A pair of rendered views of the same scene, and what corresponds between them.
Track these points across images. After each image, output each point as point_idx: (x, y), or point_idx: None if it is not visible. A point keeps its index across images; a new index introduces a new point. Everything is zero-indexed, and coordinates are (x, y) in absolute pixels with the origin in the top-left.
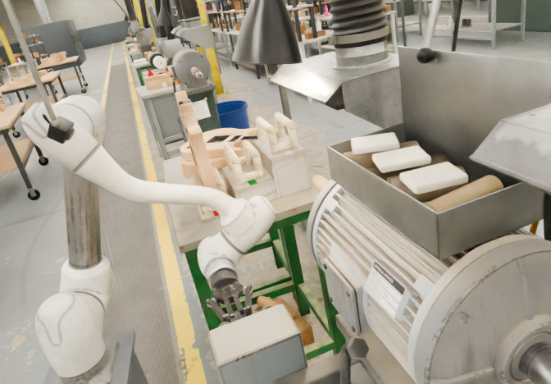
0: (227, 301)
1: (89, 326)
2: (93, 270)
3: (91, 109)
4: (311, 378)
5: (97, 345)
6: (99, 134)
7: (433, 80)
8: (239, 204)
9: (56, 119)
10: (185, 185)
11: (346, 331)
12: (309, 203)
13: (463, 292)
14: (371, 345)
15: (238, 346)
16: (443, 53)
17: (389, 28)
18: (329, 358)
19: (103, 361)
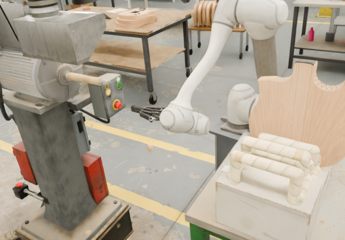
0: (153, 110)
1: (230, 104)
2: (257, 98)
3: (243, 5)
4: (87, 95)
5: (230, 115)
6: (245, 23)
7: (12, 14)
8: (173, 101)
9: None
10: (196, 72)
11: None
12: (194, 200)
13: None
14: None
15: (105, 75)
16: (5, 3)
17: (26, 2)
18: (83, 99)
19: (229, 124)
